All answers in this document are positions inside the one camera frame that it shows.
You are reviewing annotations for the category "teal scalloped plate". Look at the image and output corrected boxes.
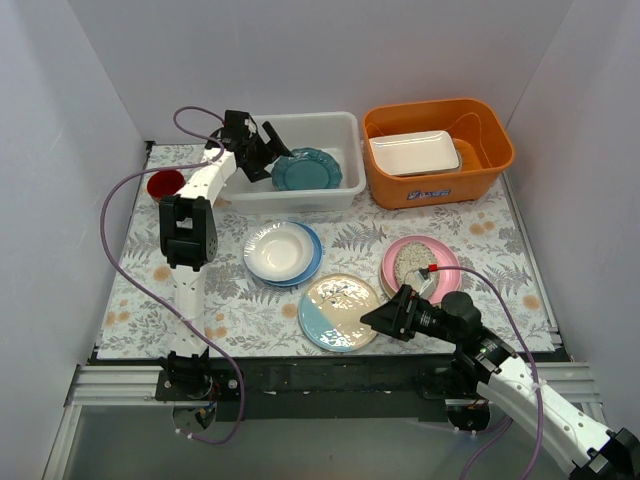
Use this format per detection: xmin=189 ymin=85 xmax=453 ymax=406
xmin=271 ymin=147 xmax=343 ymax=191

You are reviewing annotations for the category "pale peach bottom plate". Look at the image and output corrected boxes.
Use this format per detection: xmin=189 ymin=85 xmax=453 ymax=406
xmin=298 ymin=274 xmax=380 ymax=353

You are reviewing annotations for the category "white deep plate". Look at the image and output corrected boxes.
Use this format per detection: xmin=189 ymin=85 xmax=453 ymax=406
xmin=243 ymin=222 xmax=314 ymax=282

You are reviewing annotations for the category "blue round plate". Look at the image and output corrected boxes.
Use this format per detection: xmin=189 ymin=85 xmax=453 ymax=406
xmin=265 ymin=222 xmax=324 ymax=287

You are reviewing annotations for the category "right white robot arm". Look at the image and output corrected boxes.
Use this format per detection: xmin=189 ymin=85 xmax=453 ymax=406
xmin=361 ymin=285 xmax=639 ymax=479

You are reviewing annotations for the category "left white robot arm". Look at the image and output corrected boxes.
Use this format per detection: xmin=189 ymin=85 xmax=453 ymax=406
xmin=159 ymin=110 xmax=291 ymax=400

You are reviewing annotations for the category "white plastic bin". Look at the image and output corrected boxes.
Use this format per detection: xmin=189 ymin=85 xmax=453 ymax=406
xmin=215 ymin=112 xmax=366 ymax=214

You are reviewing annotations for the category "cream round plate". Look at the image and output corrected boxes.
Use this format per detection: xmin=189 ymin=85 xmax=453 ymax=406
xmin=379 ymin=268 xmax=397 ymax=299

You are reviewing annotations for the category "pink round plate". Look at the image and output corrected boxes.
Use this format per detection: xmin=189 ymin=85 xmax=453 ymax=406
xmin=380 ymin=235 xmax=462 ymax=304

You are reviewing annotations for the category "speckled oval dish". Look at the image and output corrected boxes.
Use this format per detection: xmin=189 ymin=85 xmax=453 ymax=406
xmin=393 ymin=242 xmax=437 ymax=290

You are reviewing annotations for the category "red and black mug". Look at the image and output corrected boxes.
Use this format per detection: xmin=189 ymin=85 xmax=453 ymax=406
xmin=146 ymin=170 xmax=185 ymax=203

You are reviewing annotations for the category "floral patterned table mat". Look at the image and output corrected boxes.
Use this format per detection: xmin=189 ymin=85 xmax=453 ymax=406
xmin=96 ymin=142 xmax=556 ymax=360

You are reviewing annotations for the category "white rectangular tray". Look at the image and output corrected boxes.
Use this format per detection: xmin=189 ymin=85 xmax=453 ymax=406
xmin=369 ymin=130 xmax=462 ymax=177

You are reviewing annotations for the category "orange plastic tub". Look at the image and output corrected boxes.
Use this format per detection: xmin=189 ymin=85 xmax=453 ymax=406
xmin=362 ymin=98 xmax=515 ymax=210

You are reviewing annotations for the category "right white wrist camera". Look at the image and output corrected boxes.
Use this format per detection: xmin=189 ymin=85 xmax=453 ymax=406
xmin=410 ymin=268 xmax=440 ymax=300

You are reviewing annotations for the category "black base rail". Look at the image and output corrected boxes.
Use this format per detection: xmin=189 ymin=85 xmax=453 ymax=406
xmin=67 ymin=355 xmax=491 ymax=430

